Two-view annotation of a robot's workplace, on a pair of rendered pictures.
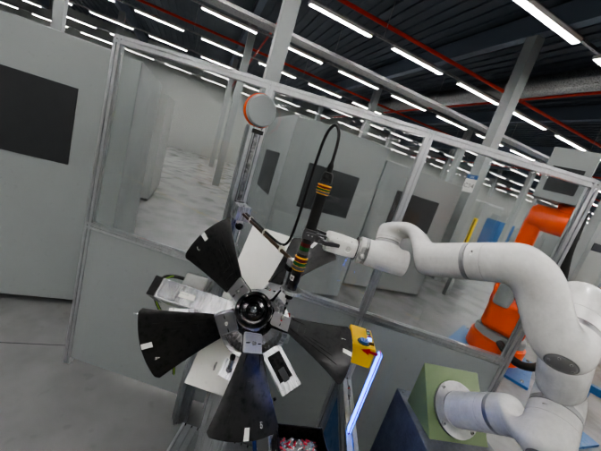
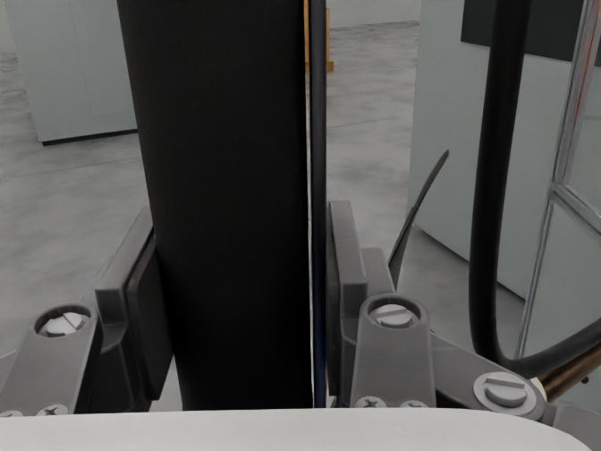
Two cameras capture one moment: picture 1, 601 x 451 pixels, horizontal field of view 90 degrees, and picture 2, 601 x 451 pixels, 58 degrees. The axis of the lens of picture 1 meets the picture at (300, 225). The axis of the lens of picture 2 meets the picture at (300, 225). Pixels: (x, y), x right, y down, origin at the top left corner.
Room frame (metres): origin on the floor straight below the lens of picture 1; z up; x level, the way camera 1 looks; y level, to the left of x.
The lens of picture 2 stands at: (0.93, -0.14, 1.57)
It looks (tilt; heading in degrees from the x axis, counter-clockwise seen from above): 27 degrees down; 88
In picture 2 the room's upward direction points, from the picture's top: 2 degrees counter-clockwise
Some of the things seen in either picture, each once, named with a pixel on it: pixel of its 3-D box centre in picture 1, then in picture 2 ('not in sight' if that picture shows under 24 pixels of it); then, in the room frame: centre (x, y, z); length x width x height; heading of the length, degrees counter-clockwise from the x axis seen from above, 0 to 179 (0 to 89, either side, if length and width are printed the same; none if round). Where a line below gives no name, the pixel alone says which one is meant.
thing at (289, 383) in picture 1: (280, 370); not in sight; (0.95, -0.09, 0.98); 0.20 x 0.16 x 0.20; 178
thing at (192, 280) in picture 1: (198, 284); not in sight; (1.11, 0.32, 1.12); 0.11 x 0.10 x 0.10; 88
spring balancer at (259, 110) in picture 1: (259, 110); not in sight; (1.52, 0.36, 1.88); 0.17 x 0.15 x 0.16; 88
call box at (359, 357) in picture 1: (359, 345); not in sight; (1.20, -0.41, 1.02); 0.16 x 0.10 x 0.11; 178
